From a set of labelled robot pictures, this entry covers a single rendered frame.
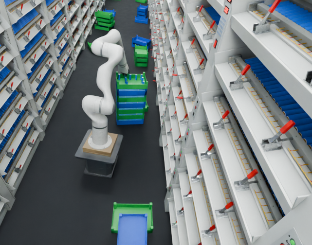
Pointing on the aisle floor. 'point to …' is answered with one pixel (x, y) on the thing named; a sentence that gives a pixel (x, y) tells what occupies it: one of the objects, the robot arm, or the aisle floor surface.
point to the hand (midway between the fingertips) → (124, 74)
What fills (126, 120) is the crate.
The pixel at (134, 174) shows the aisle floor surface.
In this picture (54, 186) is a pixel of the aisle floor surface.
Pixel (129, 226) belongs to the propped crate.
